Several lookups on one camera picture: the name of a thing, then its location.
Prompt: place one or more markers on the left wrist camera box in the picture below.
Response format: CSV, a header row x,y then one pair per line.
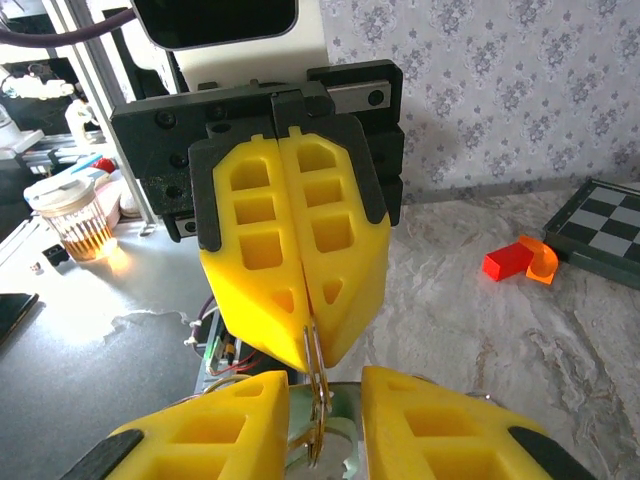
x,y
225,20

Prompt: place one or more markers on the aluminium frame post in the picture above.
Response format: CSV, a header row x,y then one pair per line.
x,y
87,65

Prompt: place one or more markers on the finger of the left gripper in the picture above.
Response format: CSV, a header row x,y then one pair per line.
x,y
360,280
235,295

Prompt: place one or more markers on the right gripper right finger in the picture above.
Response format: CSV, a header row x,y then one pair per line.
x,y
385,450

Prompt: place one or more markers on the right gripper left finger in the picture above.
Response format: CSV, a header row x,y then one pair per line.
x,y
260,450

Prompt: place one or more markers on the red rectangular block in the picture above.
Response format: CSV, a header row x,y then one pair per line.
x,y
505,262

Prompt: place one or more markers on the ribbed glass cup with lid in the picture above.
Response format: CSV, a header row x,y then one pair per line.
x,y
75,220

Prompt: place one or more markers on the black and grey chessboard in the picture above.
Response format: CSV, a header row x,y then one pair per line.
x,y
600,225

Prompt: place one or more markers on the orange arc block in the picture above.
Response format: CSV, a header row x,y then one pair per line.
x,y
542,260

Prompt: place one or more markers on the black phone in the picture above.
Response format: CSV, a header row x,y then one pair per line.
x,y
12,315

